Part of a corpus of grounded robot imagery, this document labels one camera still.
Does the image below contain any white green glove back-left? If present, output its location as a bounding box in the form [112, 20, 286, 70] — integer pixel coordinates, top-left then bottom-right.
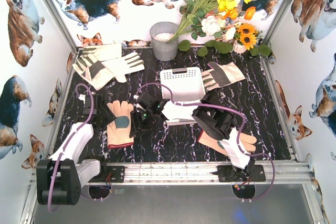
[81, 43, 122, 61]

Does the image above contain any grey metal bucket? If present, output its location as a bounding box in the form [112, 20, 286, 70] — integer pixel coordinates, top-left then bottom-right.
[150, 22, 179, 61]

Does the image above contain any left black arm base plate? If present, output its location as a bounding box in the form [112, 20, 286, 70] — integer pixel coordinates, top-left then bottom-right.
[102, 165, 125, 183]

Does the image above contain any white grey striped glove right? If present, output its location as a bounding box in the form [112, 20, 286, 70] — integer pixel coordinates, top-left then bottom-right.
[201, 61, 246, 91]

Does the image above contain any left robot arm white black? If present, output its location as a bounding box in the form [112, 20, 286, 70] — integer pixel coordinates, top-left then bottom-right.
[36, 94, 116, 207]

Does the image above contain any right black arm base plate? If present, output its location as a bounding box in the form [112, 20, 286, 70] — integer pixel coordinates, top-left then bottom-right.
[211, 165, 266, 182]

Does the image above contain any artificial flower bouquet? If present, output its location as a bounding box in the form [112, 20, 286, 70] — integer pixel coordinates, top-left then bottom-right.
[173, 0, 280, 57]

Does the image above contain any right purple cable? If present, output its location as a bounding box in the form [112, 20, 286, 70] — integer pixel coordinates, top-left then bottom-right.
[133, 82, 276, 201]

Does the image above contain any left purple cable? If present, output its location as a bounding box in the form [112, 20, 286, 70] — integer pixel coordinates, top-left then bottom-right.
[47, 83, 97, 213]

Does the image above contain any white grey glove front-left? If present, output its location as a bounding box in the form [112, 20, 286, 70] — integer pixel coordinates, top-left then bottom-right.
[72, 52, 144, 91]

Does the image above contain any tan leather glove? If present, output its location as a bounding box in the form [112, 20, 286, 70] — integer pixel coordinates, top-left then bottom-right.
[198, 131, 257, 156]
[107, 100, 134, 149]

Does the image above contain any white perforated storage basket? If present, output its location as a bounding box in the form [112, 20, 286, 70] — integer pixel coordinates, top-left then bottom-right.
[160, 67, 206, 126]

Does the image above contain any white ribbed sunflower pot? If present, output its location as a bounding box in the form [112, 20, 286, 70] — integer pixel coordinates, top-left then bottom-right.
[233, 42, 247, 54]

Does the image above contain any purple cable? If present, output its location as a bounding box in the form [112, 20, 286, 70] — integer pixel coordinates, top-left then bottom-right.
[47, 83, 97, 213]
[133, 82, 276, 201]

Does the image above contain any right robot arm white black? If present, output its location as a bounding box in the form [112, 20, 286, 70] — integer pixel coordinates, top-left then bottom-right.
[129, 92, 255, 173]

